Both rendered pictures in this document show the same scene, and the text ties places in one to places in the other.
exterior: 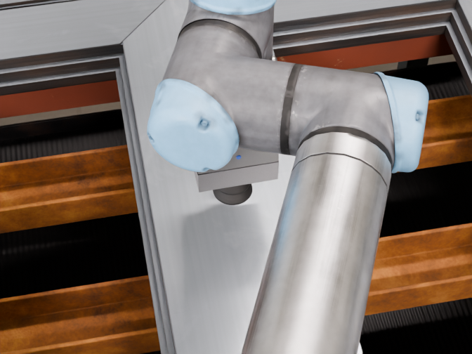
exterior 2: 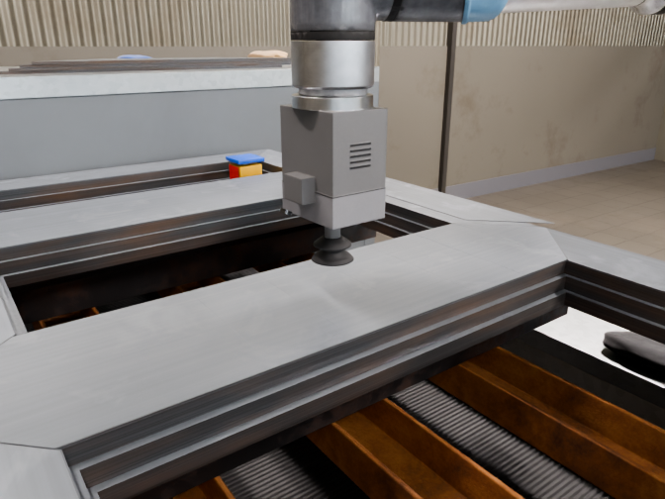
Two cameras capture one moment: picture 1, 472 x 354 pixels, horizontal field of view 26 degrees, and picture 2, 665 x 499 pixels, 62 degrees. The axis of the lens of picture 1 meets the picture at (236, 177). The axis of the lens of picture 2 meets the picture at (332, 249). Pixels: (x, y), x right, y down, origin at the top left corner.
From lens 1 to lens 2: 1.23 m
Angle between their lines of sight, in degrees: 88
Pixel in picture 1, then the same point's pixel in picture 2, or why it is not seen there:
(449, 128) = not seen: hidden behind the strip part
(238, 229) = (353, 285)
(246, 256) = (378, 276)
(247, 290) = (410, 269)
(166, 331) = (486, 306)
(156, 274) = (437, 326)
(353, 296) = not seen: outside the picture
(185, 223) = (373, 308)
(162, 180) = (331, 334)
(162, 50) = (77, 398)
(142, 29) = (19, 435)
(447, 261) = not seen: hidden behind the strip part
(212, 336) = (469, 273)
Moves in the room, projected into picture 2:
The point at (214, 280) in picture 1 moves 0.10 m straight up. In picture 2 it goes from (419, 283) to (424, 192)
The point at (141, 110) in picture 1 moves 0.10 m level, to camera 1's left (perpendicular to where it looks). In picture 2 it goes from (222, 379) to (264, 462)
